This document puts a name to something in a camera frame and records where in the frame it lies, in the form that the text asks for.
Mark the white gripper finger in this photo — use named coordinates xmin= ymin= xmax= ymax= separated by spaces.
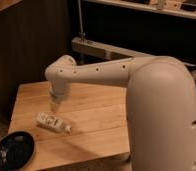
xmin=50 ymin=102 xmax=60 ymax=112

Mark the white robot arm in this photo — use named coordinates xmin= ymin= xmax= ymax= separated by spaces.
xmin=45 ymin=55 xmax=196 ymax=171

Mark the vertical metal rod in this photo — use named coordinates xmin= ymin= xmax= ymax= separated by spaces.
xmin=77 ymin=0 xmax=85 ymax=42

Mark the wooden shelf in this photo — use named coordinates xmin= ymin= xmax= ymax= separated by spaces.
xmin=83 ymin=0 xmax=196 ymax=20

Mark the wooden table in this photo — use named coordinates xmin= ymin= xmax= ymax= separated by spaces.
xmin=9 ymin=82 xmax=129 ymax=171

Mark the dark ceramic bowl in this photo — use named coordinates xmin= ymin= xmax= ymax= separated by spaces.
xmin=0 ymin=131 xmax=35 ymax=171

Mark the long metal beam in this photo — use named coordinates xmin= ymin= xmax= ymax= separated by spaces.
xmin=71 ymin=37 xmax=196 ymax=81

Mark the white plastic bottle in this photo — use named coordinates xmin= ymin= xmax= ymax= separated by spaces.
xmin=36 ymin=112 xmax=72 ymax=133

